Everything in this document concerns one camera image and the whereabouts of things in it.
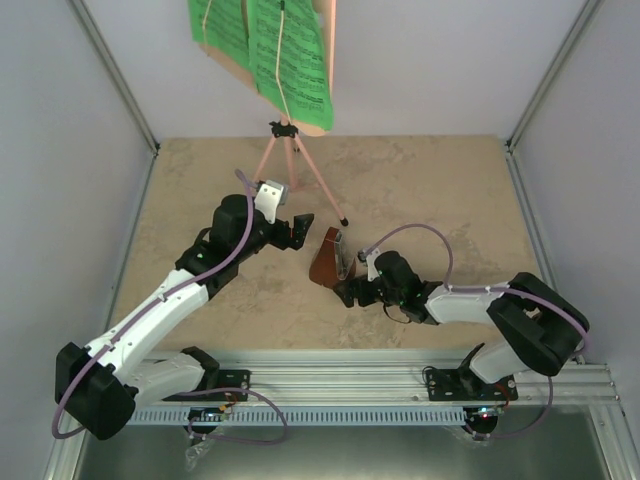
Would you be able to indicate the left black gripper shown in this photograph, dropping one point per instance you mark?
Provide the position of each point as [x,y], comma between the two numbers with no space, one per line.
[282,241]

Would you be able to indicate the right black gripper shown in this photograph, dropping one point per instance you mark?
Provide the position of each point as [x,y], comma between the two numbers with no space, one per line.
[351,284]

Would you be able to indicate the brown wooden metronome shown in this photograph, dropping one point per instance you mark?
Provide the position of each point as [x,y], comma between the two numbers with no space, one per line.
[322,270]

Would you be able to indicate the clear plastic metronome cover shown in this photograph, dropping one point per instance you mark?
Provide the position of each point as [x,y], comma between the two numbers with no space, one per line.
[341,255]

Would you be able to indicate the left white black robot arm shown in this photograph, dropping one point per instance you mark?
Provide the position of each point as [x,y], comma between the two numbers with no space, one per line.
[103,383]

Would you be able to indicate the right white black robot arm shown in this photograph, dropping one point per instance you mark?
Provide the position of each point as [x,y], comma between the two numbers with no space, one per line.
[540,331]

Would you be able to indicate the pink tripod music stand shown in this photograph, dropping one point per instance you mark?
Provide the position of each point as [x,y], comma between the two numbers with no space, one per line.
[283,129]

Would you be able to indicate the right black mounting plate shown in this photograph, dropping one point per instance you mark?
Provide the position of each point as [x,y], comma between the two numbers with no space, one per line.
[463,385]

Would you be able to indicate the black mounting plate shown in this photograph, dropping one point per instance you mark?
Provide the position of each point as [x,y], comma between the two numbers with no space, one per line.
[463,385]
[226,379]

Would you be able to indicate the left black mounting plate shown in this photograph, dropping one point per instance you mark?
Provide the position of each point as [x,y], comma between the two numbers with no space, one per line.
[226,379]

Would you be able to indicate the green sheet music right page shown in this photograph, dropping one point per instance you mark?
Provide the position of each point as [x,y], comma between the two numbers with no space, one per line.
[287,59]

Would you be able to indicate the green sheet music page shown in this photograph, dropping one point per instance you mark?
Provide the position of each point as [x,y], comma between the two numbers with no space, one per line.
[220,24]
[287,59]

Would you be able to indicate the green sheet music left page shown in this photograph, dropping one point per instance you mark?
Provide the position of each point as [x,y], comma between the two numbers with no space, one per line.
[220,24]

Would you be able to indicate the clear plastic bag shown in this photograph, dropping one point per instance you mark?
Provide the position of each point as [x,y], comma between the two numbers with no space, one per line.
[198,448]

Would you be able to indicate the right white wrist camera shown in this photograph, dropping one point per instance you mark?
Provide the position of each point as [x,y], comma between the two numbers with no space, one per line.
[368,257]

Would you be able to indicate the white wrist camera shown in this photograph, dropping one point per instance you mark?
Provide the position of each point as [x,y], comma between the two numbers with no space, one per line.
[368,257]
[270,195]

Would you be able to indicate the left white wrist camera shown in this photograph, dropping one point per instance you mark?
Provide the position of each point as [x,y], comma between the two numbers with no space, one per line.
[270,195]

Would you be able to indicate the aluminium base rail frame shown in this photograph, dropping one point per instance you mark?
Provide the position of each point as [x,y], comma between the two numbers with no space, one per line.
[571,427]

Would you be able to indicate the grey slotted cable duct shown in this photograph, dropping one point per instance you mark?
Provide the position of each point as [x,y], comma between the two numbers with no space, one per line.
[264,416]

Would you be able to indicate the left aluminium corner post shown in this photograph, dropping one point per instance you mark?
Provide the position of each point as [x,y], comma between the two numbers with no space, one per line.
[97,41]

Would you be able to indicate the aluminium corner post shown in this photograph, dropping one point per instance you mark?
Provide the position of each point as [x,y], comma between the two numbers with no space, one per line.
[97,41]
[577,30]

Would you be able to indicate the right aluminium corner post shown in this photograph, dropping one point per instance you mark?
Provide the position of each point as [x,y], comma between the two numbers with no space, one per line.
[577,30]

